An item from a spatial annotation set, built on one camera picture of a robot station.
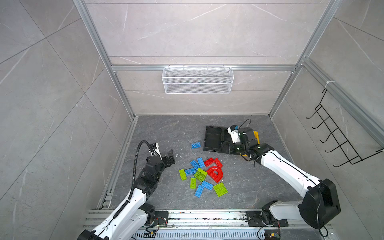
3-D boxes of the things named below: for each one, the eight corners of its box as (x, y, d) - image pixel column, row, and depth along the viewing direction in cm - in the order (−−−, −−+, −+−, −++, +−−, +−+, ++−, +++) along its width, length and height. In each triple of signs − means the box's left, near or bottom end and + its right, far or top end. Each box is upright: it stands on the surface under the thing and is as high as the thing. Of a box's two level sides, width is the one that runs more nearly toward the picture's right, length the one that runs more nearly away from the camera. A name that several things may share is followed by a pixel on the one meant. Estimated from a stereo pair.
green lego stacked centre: (193, 176, 89) (193, 175, 87) (198, 168, 92) (198, 167, 91) (202, 182, 87) (202, 180, 85) (207, 173, 90) (207, 172, 89)
